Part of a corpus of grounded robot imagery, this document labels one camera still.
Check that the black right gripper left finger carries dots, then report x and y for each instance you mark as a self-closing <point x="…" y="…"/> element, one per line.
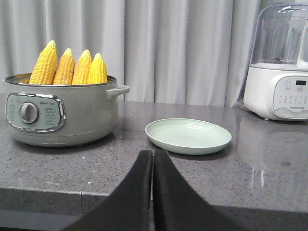
<point x="127" y="208"/>

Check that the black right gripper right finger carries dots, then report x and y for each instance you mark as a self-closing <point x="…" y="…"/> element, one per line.
<point x="177" y="206"/>

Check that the yellow corn cob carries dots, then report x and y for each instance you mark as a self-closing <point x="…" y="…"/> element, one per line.
<point x="43" y="72"/>
<point x="82" y="69"/>
<point x="65" y="69"/>
<point x="98" y="70"/>

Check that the green round plate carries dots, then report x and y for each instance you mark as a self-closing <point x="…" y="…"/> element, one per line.
<point x="188" y="136"/>

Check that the green electric cooking pot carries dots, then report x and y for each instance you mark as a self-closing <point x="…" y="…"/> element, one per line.
<point x="60" y="115"/>

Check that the grey curtain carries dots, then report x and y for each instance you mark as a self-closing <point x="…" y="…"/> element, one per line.
<point x="168" y="51"/>

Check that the white blender appliance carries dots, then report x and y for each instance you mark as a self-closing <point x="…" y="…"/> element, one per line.
<point x="277" y="81"/>

